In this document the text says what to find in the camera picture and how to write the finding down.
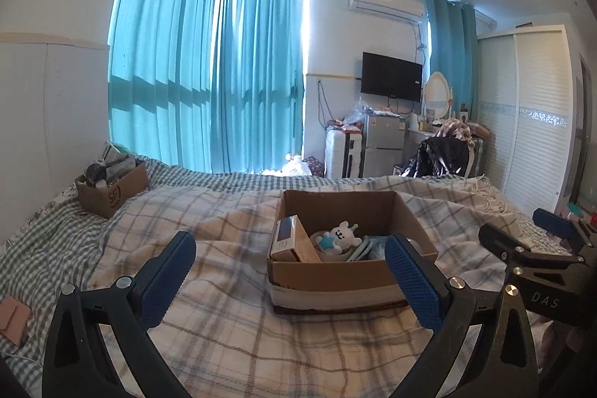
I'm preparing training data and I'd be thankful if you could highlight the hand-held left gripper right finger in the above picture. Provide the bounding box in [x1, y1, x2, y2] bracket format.
[385, 233, 539, 398]

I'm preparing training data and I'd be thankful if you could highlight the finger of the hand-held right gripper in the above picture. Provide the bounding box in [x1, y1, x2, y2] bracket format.
[532, 208, 597, 256]
[479, 223, 537, 261]

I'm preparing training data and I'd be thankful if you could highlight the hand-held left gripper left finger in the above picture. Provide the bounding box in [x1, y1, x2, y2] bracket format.
[42, 231, 197, 398]

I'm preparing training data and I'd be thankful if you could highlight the blue white mask packet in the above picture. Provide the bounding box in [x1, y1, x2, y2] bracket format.
[345, 235, 390, 263]

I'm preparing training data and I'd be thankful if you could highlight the large cardboard box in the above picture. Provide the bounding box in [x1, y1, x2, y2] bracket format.
[267, 189, 439, 315]

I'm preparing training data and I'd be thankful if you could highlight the white bear plush toy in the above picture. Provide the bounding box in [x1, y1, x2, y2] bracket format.
[310, 221, 362, 260]

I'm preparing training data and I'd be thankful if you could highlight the tan printed paper box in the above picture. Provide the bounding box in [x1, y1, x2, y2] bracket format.
[271, 214, 323, 263]

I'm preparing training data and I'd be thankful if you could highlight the person's right hand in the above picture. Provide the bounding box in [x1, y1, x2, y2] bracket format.
[540, 320, 581, 364]

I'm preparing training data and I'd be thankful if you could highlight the plaid blanket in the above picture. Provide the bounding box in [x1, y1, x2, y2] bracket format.
[91, 176, 560, 398]

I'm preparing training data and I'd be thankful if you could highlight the silver suitcase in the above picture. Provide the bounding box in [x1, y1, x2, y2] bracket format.
[469, 139, 487, 178]

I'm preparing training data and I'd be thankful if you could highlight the small printed cardboard box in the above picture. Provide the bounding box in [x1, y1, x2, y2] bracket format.
[75, 160, 150, 220]

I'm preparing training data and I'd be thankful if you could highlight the black jacket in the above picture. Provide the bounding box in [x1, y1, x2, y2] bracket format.
[405, 137, 469, 179]

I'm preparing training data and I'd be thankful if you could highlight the white wardrobe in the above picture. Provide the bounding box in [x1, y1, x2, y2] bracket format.
[476, 24, 582, 219]

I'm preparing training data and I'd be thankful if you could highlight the pink cloth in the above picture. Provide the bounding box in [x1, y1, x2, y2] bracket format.
[436, 120, 473, 143]

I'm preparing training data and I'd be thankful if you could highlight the green checked bed sheet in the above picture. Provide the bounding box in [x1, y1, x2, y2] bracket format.
[0, 156, 551, 398]

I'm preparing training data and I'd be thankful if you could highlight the white green packet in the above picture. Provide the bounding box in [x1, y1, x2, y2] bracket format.
[100, 141, 136, 163]

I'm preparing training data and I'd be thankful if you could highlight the silver small fridge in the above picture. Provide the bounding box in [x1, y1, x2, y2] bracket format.
[363, 115, 406, 179]

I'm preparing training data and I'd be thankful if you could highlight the white suitcase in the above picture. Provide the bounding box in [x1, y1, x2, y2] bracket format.
[325, 128, 365, 179]

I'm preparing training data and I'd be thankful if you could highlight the dark patterned bag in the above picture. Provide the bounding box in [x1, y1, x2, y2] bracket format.
[303, 156, 326, 177]

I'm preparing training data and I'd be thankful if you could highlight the oval white mirror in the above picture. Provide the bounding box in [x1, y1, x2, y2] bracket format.
[423, 72, 453, 121]

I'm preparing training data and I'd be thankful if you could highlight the pink wallet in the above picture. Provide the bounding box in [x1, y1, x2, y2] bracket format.
[0, 298, 29, 345]

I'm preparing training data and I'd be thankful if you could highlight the white plastic bag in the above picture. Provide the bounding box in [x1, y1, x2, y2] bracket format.
[282, 153, 311, 176]

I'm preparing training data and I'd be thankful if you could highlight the clear plastic bag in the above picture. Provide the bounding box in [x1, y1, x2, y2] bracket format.
[344, 97, 374, 125]

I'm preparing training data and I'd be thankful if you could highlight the narrow teal curtain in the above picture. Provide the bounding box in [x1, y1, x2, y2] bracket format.
[425, 0, 479, 122]

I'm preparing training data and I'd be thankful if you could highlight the teal curtain by door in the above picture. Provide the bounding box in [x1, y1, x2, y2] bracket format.
[210, 0, 307, 175]

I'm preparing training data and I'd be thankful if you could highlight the wide teal curtain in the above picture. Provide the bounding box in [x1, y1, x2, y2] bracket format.
[108, 0, 220, 172]

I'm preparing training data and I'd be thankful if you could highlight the white air conditioner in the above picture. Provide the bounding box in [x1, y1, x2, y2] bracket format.
[347, 0, 426, 19]

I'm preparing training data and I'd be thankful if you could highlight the white cable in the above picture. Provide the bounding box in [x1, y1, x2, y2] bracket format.
[0, 350, 47, 366]

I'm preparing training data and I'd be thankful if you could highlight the black wall television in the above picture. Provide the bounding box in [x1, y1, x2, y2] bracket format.
[361, 51, 423, 103]

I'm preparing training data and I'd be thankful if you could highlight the black wall cable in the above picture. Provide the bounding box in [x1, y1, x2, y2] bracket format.
[317, 81, 328, 129]

